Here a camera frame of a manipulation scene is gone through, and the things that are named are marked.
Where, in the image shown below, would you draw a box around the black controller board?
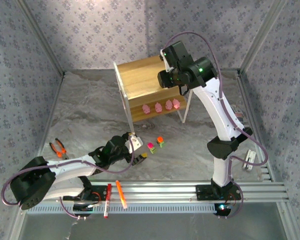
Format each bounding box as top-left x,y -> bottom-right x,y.
72,203 -> 94,219
213,203 -> 232,218

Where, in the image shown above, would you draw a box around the aluminium mounting rail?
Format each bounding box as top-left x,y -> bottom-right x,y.
16,180 -> 290,204

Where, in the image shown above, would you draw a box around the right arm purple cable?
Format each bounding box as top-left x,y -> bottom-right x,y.
167,31 -> 269,220

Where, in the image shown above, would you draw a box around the red and white marker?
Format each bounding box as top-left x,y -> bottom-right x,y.
103,183 -> 113,219

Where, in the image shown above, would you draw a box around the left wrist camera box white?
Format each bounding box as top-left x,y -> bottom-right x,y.
128,134 -> 144,153

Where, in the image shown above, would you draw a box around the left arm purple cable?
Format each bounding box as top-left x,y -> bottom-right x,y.
1,136 -> 136,221

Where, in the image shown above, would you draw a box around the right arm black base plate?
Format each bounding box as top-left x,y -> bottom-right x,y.
195,184 -> 242,201

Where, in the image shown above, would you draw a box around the grey marble pattern table sheet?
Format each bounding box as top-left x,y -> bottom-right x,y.
37,68 -> 266,182

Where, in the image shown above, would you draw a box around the left black controller board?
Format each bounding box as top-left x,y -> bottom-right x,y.
72,203 -> 94,219

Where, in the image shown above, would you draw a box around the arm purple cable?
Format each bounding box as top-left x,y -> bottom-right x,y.
1,136 -> 136,221
167,31 -> 269,220

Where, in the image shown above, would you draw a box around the wooden shelf with white frame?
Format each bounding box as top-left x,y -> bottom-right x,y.
112,54 -> 198,143

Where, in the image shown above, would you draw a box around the aluminium frame post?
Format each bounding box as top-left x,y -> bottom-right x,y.
238,0 -> 289,75
14,0 -> 66,77

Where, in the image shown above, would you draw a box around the right black controller board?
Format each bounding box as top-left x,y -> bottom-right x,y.
213,203 -> 232,218

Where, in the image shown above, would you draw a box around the white plastic clip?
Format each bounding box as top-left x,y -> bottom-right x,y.
240,149 -> 257,172

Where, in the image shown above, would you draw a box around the aluminium frame floor bar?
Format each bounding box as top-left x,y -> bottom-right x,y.
36,72 -> 67,157
236,71 -> 275,181

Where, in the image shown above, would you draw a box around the orange marker pen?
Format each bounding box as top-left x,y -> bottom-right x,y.
115,180 -> 129,210

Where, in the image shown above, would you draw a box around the grey slotted cable duct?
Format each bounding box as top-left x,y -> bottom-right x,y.
24,202 -> 232,215

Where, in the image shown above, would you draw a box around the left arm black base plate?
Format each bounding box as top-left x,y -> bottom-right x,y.
62,184 -> 109,202

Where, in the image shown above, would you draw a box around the orange handled pliers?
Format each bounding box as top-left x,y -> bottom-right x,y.
48,137 -> 70,161

